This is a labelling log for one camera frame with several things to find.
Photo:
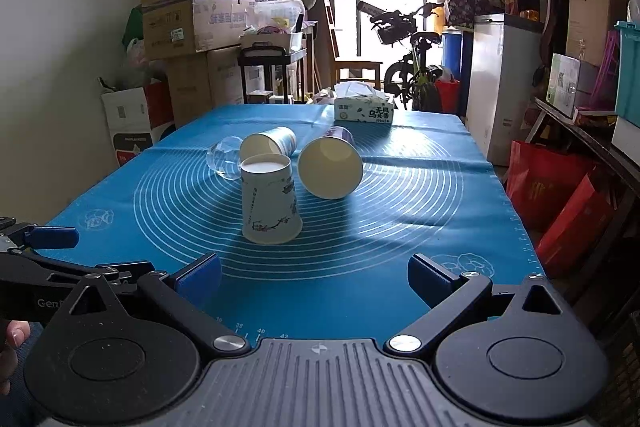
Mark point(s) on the orange drink bottle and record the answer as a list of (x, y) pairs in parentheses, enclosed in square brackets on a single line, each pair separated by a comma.
[(511, 2)]

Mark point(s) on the blue barrel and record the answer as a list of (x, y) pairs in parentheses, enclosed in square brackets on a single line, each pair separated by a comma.
[(451, 52)]

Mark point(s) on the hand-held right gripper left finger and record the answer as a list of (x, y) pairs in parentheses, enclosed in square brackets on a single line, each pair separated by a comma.
[(199, 278)]

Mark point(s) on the large printed cardboard box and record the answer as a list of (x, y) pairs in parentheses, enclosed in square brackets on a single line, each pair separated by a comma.
[(190, 24)]

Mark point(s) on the red paper bag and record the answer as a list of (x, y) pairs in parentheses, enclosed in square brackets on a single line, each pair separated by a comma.
[(575, 227), (545, 184)]

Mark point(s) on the wooden chair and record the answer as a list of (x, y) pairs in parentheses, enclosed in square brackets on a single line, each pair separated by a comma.
[(352, 69)]

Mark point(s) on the black bicycle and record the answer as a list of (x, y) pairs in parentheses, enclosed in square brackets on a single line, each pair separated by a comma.
[(405, 57)]

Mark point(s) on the dark wooden side table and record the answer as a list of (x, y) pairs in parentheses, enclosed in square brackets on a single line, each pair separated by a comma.
[(600, 147)]

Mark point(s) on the red bucket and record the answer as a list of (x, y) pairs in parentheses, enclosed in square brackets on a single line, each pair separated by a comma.
[(447, 96)]

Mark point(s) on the white paper cup blue print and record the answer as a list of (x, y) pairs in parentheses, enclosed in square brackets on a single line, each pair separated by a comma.
[(272, 141)]

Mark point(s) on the green plastic bag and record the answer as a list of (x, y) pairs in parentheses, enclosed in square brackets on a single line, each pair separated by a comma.
[(132, 24)]

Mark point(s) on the clear glass cup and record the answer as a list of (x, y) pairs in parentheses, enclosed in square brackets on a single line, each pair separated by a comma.
[(222, 157)]

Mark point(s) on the person's left hand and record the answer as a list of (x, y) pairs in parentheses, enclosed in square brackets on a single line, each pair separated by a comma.
[(12, 347)]

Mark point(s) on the black utility cart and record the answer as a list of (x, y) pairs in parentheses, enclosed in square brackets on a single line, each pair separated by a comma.
[(272, 57)]

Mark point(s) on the white red cardboard box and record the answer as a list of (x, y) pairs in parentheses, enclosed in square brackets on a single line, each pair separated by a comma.
[(132, 117)]

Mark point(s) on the blue silicone mat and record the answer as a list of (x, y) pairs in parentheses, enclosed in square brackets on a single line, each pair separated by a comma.
[(380, 217)]

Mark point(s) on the large paper cup purple print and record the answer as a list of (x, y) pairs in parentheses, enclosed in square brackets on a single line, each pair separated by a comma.
[(330, 167)]

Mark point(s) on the tall plain cardboard box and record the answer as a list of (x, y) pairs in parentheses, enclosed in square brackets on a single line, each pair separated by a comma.
[(595, 12)]

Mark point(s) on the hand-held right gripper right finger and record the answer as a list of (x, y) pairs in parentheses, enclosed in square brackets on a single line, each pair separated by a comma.
[(429, 278)]

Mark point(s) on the white paper cup floral print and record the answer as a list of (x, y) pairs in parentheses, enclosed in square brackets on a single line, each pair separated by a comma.
[(270, 202)]

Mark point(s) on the green white product box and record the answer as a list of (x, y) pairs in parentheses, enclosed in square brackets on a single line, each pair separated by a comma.
[(567, 84)]

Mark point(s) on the tall brown cardboard box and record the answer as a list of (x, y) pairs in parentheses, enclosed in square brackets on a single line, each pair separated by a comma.
[(205, 79)]

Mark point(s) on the teal plastic crate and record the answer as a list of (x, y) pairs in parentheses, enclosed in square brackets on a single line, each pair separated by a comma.
[(629, 72)]

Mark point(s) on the green white tissue box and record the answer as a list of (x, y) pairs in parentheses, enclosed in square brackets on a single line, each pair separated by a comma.
[(362, 109)]

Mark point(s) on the white chest freezer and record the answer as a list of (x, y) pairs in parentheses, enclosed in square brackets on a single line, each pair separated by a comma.
[(497, 87)]

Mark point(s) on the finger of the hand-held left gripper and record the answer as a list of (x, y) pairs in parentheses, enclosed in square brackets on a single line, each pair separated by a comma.
[(52, 237), (125, 268)]

